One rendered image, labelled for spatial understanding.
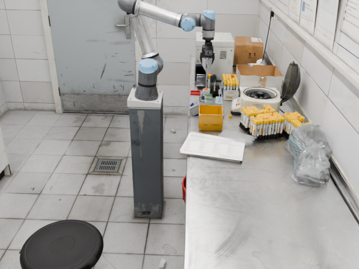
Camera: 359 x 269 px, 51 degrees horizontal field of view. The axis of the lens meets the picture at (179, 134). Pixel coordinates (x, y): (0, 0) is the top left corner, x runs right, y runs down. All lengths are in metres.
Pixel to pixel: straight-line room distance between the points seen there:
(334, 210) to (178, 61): 2.90
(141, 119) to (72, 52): 2.04
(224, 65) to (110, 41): 1.67
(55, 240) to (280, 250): 0.94
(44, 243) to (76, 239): 0.13
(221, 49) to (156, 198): 1.16
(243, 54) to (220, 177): 1.67
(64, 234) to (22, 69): 3.05
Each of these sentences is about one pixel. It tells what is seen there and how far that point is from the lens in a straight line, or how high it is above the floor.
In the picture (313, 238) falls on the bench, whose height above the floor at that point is 0.88.
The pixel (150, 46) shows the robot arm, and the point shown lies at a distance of 2.44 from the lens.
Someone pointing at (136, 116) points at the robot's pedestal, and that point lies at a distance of 2.38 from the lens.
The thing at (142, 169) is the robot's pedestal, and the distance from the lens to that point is 2.57.
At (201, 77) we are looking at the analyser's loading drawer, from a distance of 2.70.
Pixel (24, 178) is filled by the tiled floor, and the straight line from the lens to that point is 3.44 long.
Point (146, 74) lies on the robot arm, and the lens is 2.31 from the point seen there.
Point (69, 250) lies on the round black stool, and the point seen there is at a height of 0.65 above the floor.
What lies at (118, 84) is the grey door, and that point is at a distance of 4.26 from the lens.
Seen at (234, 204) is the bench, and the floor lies 0.88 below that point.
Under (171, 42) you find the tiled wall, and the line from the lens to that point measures 4.11.
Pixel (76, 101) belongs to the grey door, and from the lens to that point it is 4.45.
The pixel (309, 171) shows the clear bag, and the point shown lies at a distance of 1.71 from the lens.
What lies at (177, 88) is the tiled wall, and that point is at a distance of 4.26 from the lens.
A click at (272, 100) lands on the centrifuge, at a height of 0.99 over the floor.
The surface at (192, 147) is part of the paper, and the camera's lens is 1.88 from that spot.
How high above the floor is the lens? 1.81
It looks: 28 degrees down
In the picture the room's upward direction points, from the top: 1 degrees clockwise
